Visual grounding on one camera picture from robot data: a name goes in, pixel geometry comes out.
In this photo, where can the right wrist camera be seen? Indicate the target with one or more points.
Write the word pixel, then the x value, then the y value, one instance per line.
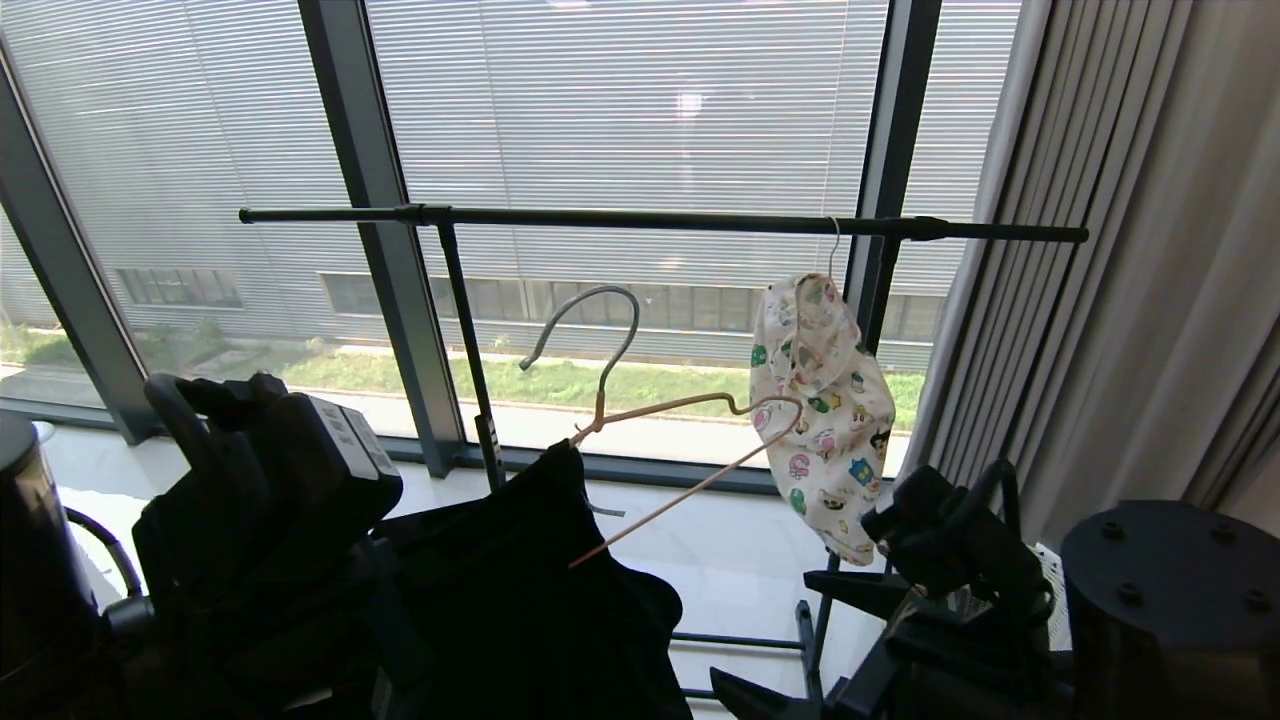
pixel 940 530

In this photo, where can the window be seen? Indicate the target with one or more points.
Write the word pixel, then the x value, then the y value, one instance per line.
pixel 370 150

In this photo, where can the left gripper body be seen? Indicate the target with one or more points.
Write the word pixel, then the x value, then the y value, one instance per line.
pixel 260 580

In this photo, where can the black garment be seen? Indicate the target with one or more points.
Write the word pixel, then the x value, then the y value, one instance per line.
pixel 520 600

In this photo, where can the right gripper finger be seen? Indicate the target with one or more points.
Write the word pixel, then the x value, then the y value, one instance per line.
pixel 860 592
pixel 770 700

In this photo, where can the cream printed garment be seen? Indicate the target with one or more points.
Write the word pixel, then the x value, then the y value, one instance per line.
pixel 830 450

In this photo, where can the white laundry basket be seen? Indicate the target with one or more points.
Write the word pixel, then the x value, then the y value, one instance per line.
pixel 1052 600

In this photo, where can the black clothes rack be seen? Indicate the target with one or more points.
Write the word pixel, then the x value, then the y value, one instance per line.
pixel 650 219

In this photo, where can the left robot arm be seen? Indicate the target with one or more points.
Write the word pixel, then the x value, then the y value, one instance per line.
pixel 40 560

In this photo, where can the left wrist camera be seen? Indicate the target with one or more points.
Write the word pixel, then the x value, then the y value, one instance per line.
pixel 345 440

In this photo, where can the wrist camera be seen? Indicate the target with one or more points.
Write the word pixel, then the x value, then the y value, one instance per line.
pixel 345 440
pixel 940 530

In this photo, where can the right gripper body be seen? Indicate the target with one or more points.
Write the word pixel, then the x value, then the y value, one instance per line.
pixel 980 670

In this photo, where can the beige curtain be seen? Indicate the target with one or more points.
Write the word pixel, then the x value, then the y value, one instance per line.
pixel 1150 250

